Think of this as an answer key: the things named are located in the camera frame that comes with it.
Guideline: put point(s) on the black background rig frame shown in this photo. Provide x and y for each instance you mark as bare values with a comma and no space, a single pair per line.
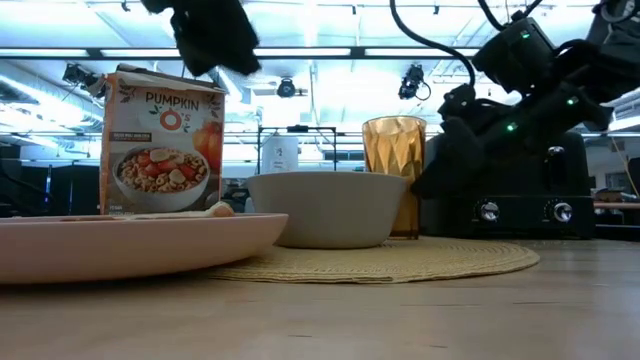
297,128

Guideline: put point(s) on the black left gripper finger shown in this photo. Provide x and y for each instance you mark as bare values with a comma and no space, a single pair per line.
240,50
200,50

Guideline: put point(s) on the black four-slot toaster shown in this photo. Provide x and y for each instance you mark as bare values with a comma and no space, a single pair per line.
525,220

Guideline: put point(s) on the grey bowl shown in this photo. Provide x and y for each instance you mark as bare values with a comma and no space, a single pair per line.
325,210

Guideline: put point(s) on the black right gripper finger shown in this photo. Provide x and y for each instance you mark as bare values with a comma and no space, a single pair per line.
445,170

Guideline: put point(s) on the round black ceiling camera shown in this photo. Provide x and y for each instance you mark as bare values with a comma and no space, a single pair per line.
286,88

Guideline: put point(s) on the amber faceted juice glass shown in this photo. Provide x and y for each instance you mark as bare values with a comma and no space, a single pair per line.
395,145

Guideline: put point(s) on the pumpkin cereal box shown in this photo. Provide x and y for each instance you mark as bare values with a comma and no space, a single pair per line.
160,125

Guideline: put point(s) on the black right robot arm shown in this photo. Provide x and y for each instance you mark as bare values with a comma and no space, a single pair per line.
515,55

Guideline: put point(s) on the pink plate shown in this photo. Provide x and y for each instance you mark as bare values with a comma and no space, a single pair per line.
125,250

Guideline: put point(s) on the black ceiling camera on rail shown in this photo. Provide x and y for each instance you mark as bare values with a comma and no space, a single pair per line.
75,75

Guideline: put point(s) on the white cylinder tank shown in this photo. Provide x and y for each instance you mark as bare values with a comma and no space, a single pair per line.
280,155

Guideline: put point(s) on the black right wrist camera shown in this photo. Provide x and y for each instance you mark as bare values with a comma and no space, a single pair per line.
457,100

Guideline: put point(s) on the round woven beige placemat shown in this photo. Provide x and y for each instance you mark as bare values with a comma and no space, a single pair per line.
400,262

